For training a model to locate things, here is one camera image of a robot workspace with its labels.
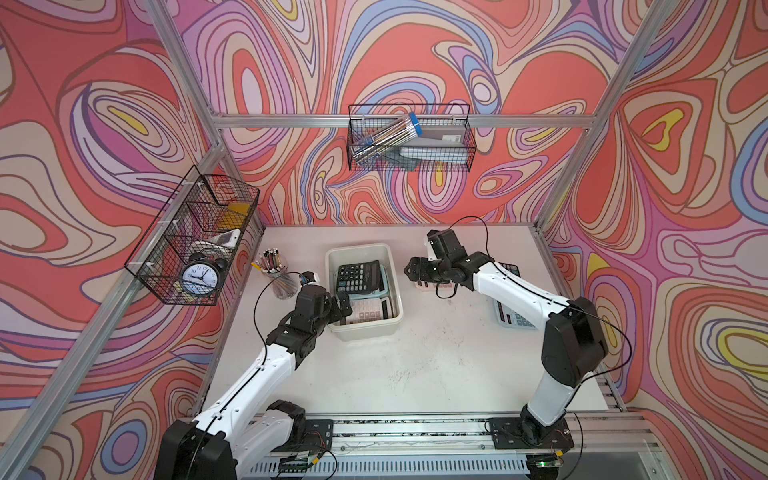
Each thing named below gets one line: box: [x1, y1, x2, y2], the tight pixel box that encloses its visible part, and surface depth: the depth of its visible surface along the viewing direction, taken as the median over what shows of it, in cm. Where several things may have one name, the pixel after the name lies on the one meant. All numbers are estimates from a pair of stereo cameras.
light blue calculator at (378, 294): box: [349, 264, 389, 300], surface depth 96 cm
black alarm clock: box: [180, 253, 228, 297], surface depth 69 cm
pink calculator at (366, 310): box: [346, 296, 396, 325], surface depth 93 cm
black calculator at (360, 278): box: [336, 259, 385, 295], surface depth 97 cm
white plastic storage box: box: [324, 243, 404, 342], surface depth 93 cm
